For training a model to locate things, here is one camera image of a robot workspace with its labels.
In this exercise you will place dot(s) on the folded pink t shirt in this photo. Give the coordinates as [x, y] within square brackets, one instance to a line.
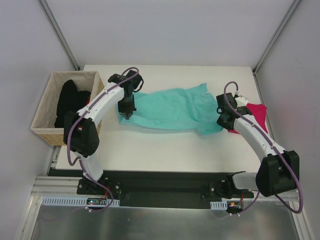
[259, 111]

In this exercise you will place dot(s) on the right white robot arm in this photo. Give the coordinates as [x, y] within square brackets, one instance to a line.
[276, 164]

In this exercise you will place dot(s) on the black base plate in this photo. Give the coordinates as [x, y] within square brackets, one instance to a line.
[151, 189]

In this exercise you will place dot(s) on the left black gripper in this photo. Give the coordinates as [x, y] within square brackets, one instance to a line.
[127, 109]

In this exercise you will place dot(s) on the aluminium rail frame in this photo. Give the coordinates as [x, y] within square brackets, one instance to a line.
[67, 185]

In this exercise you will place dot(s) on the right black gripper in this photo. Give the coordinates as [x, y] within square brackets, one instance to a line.
[224, 122]

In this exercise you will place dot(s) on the wicker laundry basket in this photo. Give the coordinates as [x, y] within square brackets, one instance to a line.
[45, 116]

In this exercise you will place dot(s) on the black t shirt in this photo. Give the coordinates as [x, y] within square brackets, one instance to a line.
[70, 99]

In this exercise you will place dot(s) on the right slotted cable duct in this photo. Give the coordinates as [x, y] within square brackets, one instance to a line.
[219, 205]

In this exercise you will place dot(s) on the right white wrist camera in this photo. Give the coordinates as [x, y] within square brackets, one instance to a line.
[241, 100]

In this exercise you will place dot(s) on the slotted cable duct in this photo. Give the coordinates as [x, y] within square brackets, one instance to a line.
[219, 205]
[66, 201]

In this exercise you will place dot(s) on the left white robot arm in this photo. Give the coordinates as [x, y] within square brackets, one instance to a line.
[80, 132]

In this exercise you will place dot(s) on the left slotted cable duct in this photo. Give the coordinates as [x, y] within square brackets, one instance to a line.
[66, 201]

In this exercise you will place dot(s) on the teal t shirt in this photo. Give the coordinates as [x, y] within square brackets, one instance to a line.
[176, 109]

